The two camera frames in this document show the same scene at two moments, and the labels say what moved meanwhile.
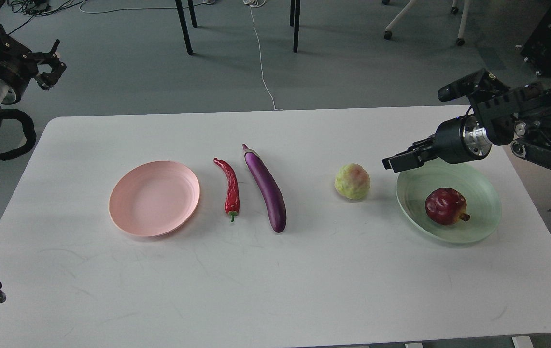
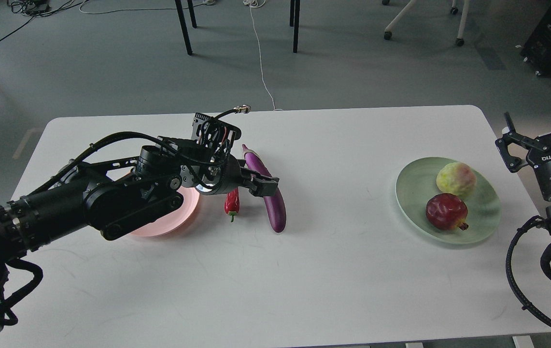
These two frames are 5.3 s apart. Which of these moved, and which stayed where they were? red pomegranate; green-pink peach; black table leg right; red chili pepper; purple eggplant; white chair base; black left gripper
Moved: red pomegranate; green-pink peach; black left gripper
Stayed: purple eggplant; black table leg right; red chili pepper; white chair base
